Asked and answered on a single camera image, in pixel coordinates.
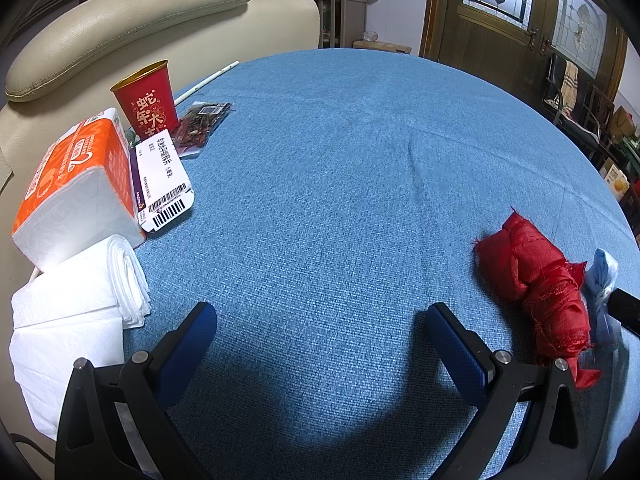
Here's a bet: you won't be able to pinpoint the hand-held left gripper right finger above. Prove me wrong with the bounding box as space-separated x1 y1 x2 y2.
424 302 608 480

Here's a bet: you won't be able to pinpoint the beige leather sofa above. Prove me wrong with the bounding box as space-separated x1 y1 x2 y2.
0 0 321 281

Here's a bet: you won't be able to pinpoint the small open cardboard box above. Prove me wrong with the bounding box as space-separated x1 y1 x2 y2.
352 37 412 56

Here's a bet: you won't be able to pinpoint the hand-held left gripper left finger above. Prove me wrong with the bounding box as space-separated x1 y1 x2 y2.
55 301 218 480

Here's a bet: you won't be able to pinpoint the orange tissue pack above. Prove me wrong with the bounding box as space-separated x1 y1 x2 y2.
11 107 147 273

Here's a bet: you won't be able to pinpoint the plaid cloth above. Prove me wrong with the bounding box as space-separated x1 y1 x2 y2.
559 60 581 111

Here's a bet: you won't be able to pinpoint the white purple medicine box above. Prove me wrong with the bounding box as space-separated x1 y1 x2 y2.
128 135 196 233

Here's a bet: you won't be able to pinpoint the dark snack packet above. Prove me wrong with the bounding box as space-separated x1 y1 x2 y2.
170 101 236 159

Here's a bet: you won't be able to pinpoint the white folded paper towels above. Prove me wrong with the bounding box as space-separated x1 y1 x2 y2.
9 234 152 441

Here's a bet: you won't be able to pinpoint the black metal armchair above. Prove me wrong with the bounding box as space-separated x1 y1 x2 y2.
585 85 616 136
542 52 601 143

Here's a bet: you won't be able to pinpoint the red cloth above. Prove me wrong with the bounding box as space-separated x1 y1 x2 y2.
472 206 603 391

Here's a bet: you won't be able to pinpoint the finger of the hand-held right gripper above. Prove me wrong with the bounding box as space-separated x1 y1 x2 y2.
607 287 640 336

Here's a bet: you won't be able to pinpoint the black cable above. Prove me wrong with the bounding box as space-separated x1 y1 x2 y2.
10 432 57 467

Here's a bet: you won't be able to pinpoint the brown cardboard box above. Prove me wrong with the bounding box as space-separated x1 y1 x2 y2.
612 105 638 141

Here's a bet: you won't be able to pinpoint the red paper cup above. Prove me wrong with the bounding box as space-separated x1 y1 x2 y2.
110 60 180 142

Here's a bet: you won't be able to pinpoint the yellow printed carton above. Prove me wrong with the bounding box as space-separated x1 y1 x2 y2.
600 160 631 201

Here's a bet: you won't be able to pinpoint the white plastic tube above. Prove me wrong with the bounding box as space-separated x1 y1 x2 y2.
172 60 240 107

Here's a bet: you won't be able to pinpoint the blue tablecloth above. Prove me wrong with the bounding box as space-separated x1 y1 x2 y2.
120 49 636 480

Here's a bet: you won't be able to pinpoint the wooden glass-panel double door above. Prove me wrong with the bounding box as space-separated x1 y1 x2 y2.
419 0 628 126

